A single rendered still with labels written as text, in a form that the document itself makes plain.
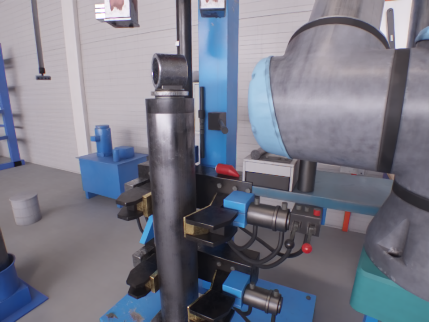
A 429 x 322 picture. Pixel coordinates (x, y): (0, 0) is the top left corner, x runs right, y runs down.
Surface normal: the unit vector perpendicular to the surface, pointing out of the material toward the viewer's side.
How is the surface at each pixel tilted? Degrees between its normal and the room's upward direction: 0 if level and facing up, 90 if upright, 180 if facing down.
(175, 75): 104
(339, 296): 0
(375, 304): 90
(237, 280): 0
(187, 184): 90
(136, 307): 0
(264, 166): 90
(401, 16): 90
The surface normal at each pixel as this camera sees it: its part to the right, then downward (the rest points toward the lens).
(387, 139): -0.55, 0.50
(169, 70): 0.46, 0.28
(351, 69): -0.44, -0.48
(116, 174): -0.45, 0.23
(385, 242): -0.78, 0.16
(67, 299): 0.00, -0.97
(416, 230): -0.90, -0.26
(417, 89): -0.55, -0.15
